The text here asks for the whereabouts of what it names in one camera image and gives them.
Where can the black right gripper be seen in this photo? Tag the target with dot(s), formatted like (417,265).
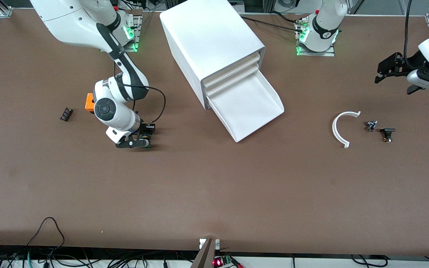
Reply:
(146,129)

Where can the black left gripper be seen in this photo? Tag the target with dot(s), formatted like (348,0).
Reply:
(412,63)

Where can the large white drawer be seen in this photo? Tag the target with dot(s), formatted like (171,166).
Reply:
(248,108)

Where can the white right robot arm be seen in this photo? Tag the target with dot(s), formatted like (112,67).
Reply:
(76,22)

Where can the white drawer cabinet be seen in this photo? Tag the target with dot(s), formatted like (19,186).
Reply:
(207,33)

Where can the white curved plastic arc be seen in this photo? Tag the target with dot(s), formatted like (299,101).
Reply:
(334,128)

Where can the small black terminal block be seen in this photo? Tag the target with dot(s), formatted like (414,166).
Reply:
(66,114)

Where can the green board with red light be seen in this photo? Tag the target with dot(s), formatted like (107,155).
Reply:
(223,261)

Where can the small grey switch part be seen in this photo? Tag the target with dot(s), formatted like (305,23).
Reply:
(371,125)

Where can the small black switch part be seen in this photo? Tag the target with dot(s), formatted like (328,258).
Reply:
(387,132)

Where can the orange button enclosure box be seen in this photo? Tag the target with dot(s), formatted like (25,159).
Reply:
(89,102)

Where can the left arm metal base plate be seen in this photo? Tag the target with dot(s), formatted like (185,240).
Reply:
(315,53)

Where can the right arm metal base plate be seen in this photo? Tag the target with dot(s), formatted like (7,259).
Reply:
(137,31)

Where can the brown camera mount bracket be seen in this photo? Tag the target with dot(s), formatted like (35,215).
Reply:
(207,257)

